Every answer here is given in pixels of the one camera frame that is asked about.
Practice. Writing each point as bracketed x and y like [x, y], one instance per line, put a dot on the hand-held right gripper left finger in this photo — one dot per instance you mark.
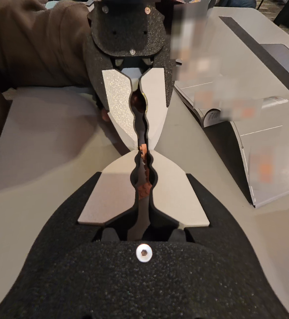
[109, 194]

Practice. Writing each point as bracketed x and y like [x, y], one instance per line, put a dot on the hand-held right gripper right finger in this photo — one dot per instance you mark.
[176, 196]

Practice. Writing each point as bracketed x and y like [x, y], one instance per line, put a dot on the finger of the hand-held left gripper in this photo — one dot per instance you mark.
[117, 99]
[155, 99]

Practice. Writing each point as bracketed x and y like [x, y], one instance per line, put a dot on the wide brown toy brick plate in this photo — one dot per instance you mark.
[145, 192]

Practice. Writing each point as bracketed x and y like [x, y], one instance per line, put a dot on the person's left forearm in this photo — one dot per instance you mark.
[34, 37]

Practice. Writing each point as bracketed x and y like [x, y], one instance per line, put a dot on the person's left hand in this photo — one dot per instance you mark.
[105, 116]

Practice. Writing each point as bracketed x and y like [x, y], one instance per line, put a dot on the open instruction booklet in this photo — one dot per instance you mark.
[286, 159]

